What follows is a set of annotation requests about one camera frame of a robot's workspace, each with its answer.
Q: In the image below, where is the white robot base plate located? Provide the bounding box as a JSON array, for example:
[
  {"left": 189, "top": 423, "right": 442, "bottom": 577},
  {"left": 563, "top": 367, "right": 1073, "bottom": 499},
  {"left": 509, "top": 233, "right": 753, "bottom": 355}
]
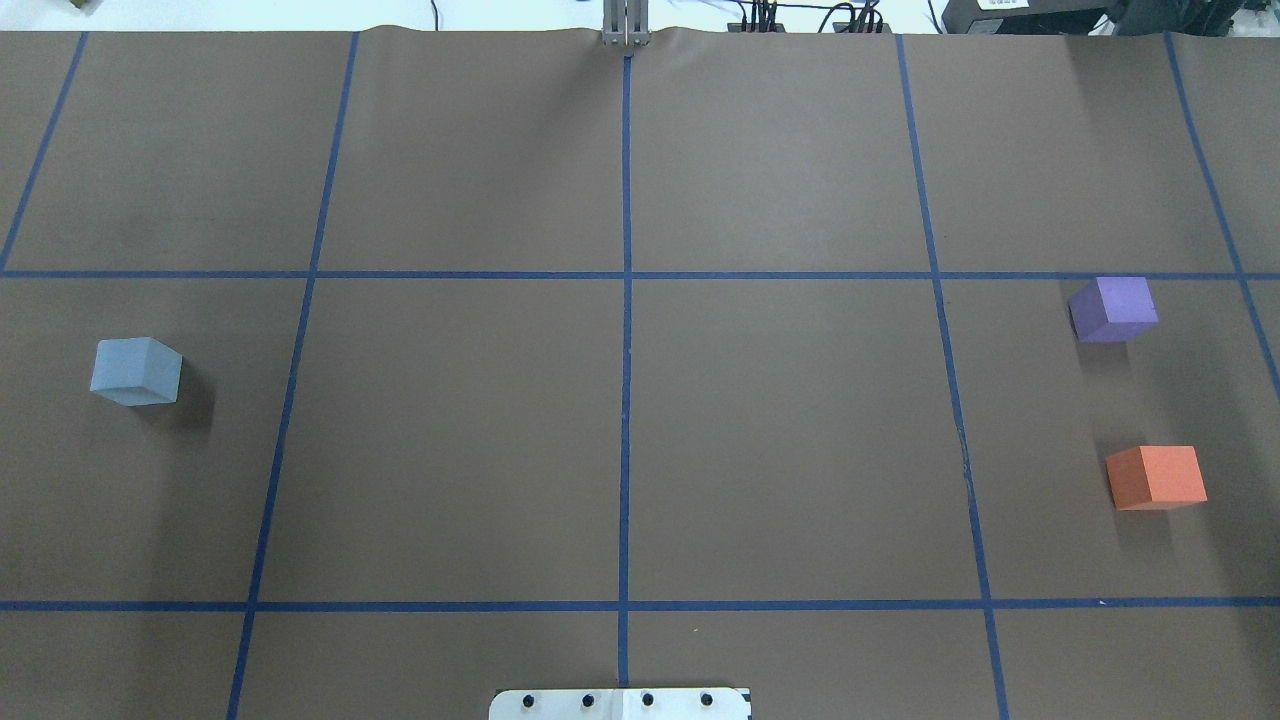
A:
[{"left": 488, "top": 687, "right": 753, "bottom": 719}]

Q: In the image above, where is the purple foam block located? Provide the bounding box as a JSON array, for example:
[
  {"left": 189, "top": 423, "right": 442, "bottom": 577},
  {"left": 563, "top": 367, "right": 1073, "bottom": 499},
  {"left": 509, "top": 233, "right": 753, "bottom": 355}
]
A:
[{"left": 1068, "top": 275, "right": 1160, "bottom": 343}]

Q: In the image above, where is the light blue foam block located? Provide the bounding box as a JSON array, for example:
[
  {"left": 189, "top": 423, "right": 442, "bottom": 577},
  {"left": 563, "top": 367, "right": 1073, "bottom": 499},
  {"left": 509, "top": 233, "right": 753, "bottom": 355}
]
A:
[{"left": 90, "top": 337, "right": 183, "bottom": 407}]

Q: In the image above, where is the orange foam block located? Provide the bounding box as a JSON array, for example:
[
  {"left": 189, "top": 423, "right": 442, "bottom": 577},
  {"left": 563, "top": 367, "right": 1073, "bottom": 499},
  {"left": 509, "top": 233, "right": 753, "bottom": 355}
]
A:
[{"left": 1103, "top": 445, "right": 1208, "bottom": 511}]

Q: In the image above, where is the aluminium frame post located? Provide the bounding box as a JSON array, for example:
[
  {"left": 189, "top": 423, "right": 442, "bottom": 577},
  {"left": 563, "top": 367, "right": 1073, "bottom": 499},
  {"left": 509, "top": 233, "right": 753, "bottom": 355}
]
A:
[{"left": 602, "top": 0, "right": 652, "bottom": 47}]

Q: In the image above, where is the black equipment box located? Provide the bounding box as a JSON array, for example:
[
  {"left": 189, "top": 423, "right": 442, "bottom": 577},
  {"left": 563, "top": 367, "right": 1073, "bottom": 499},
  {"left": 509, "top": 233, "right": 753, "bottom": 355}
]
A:
[{"left": 941, "top": 1, "right": 1116, "bottom": 35}]

